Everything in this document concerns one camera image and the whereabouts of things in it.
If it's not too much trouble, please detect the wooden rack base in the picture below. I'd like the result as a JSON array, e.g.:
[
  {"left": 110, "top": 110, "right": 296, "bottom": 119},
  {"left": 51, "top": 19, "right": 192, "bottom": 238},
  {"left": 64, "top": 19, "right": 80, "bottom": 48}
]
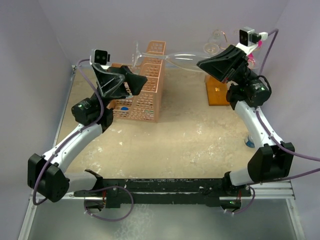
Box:
[{"left": 204, "top": 75, "right": 229, "bottom": 106}]

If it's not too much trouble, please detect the clear wine glass back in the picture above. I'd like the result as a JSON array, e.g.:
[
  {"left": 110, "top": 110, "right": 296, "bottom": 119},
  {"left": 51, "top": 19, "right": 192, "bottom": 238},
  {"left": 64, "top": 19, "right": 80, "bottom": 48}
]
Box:
[{"left": 203, "top": 42, "right": 221, "bottom": 55}]

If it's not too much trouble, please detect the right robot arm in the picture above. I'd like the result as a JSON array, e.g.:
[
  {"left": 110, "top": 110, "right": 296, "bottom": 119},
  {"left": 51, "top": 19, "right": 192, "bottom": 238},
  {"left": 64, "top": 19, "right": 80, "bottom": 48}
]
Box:
[{"left": 196, "top": 45, "right": 295, "bottom": 196}]

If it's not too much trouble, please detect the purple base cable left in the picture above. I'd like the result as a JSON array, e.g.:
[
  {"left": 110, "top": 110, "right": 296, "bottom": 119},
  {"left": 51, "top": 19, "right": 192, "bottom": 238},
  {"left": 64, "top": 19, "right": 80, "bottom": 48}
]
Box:
[{"left": 83, "top": 185, "right": 135, "bottom": 222}]

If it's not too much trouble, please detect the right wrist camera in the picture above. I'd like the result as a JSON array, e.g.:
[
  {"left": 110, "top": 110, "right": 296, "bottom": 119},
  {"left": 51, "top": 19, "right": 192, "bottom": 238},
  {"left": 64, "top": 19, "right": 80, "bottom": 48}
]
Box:
[{"left": 236, "top": 27, "right": 268, "bottom": 56}]

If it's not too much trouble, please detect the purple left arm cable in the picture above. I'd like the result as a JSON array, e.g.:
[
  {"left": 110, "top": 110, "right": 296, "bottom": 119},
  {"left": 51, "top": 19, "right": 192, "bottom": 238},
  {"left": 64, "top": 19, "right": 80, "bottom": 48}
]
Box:
[{"left": 32, "top": 58, "right": 105, "bottom": 206}]

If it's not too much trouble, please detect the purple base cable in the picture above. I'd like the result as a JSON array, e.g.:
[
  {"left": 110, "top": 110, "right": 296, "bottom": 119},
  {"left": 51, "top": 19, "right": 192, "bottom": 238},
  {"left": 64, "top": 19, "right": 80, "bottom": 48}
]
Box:
[
  {"left": 83, "top": 185, "right": 135, "bottom": 222},
  {"left": 224, "top": 187, "right": 256, "bottom": 216}
]

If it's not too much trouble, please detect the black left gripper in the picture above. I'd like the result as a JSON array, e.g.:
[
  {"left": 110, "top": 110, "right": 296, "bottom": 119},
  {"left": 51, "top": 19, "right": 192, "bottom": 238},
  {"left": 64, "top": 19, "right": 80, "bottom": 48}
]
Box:
[{"left": 91, "top": 63, "right": 146, "bottom": 111}]

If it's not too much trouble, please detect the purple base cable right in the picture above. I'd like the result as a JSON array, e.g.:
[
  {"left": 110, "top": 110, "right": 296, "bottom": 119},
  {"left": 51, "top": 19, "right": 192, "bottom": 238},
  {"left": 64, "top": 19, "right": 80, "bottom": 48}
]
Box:
[{"left": 224, "top": 187, "right": 256, "bottom": 216}]

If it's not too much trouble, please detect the blue white small jar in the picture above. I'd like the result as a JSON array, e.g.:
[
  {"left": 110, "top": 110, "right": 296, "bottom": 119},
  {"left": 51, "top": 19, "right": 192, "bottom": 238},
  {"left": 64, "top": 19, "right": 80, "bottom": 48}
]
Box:
[{"left": 244, "top": 135, "right": 255, "bottom": 148}]

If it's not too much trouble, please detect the clear wine glass far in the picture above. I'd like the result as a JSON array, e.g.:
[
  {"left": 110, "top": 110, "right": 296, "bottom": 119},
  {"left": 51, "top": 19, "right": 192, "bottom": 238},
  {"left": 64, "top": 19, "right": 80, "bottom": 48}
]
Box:
[{"left": 208, "top": 29, "right": 228, "bottom": 45}]

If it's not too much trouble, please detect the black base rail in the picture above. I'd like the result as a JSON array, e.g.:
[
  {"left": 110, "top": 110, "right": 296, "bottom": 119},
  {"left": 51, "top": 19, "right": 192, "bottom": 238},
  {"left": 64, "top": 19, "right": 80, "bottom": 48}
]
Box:
[{"left": 74, "top": 174, "right": 252, "bottom": 208}]

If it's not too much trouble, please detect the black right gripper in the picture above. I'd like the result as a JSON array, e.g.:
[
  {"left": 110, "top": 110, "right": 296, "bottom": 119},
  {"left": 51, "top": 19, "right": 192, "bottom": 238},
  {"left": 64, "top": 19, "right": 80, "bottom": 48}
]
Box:
[{"left": 197, "top": 44, "right": 260, "bottom": 87}]

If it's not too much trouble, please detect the gold wire wine glass rack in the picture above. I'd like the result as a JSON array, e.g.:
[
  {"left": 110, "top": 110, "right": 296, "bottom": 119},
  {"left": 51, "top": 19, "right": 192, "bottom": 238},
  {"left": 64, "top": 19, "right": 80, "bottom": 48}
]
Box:
[{"left": 208, "top": 29, "right": 237, "bottom": 50}]

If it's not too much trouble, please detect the clear flute wine glass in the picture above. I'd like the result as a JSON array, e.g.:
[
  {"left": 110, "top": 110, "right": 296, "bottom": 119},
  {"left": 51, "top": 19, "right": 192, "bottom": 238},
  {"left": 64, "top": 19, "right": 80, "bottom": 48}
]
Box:
[{"left": 132, "top": 41, "right": 212, "bottom": 72}]

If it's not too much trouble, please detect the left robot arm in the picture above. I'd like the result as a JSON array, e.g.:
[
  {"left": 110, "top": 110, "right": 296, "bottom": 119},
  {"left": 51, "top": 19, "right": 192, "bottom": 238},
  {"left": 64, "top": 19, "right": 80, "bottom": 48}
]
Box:
[{"left": 27, "top": 63, "right": 148, "bottom": 205}]

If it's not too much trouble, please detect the peach plastic file organizer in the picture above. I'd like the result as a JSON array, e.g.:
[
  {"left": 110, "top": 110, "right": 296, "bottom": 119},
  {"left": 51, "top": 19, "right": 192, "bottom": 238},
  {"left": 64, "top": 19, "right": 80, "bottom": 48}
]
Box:
[{"left": 108, "top": 57, "right": 166, "bottom": 123}]

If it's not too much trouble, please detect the pink wine glass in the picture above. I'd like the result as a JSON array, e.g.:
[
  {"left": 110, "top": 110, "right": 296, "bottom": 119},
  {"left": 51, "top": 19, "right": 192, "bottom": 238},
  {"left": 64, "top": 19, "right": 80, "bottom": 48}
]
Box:
[{"left": 247, "top": 40, "right": 263, "bottom": 70}]

